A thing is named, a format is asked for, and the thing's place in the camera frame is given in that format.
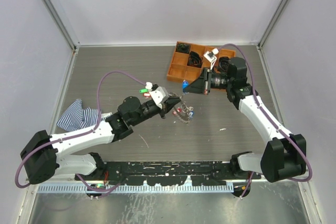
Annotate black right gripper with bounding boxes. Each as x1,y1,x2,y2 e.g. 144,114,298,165
184,67,233,94

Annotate silver key with blue tag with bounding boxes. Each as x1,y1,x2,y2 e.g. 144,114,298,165
182,80,189,94

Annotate large metal disc keyring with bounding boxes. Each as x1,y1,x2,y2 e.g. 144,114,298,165
171,92,194,124

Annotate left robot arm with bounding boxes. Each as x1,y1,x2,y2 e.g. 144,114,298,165
20,95,181,185

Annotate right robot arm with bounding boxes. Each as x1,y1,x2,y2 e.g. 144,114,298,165
183,58,307,183

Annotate blue plastic key tag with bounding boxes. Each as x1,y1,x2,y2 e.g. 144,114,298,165
188,111,194,118

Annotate black rolled belt middle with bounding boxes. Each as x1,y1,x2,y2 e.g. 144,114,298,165
187,51,203,68

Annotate black rolled belt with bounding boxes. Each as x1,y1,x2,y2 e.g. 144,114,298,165
217,57,230,73
175,42,191,54
187,51,203,68

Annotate orange wooden compartment tray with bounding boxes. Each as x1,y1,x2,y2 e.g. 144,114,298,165
166,41,236,89

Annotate black rolled belt back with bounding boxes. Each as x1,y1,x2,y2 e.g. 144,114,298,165
175,42,191,54

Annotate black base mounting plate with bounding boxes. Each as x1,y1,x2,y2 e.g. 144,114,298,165
82,161,251,186

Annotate striped blue white cloth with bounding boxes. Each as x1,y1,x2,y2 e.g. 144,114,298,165
56,99,112,132

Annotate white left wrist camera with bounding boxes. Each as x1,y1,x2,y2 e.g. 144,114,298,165
149,87,169,110

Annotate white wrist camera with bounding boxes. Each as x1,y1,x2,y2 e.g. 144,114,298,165
149,87,169,110
203,48,219,70

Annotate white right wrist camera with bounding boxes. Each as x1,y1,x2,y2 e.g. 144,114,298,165
203,48,219,70

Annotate slotted cable duct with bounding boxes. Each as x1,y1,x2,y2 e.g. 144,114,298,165
37,182,234,194

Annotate aluminium frame rail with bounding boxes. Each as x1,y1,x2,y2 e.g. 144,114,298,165
25,162,76,185

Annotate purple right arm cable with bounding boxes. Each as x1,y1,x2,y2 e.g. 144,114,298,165
213,43,313,182

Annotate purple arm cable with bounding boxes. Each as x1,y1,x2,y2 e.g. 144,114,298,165
14,70,153,188
213,43,313,182

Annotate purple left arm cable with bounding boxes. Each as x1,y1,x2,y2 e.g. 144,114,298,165
14,70,153,188

